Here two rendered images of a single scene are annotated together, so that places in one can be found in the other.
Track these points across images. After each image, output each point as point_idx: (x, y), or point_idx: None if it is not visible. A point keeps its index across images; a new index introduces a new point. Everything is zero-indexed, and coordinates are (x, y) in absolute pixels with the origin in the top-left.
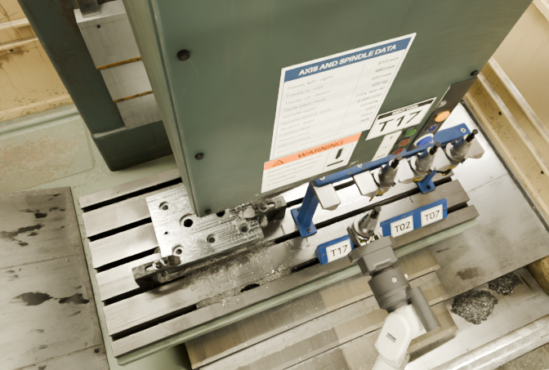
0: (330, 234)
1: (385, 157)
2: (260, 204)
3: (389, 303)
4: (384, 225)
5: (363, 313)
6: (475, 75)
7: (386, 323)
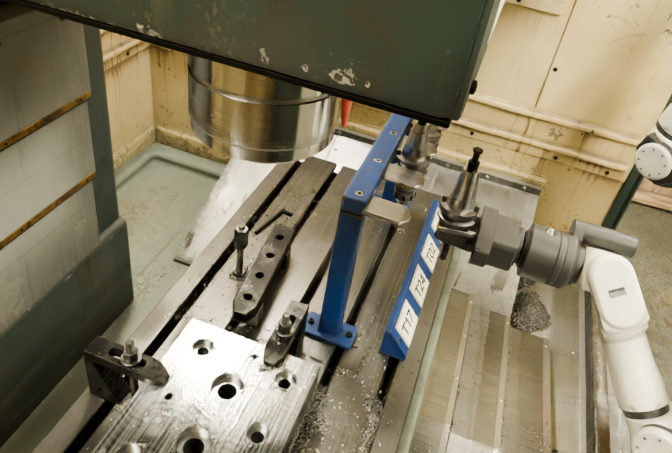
0: (373, 321)
1: (390, 141)
2: (281, 325)
3: (574, 260)
4: (417, 259)
5: (476, 397)
6: None
7: (597, 282)
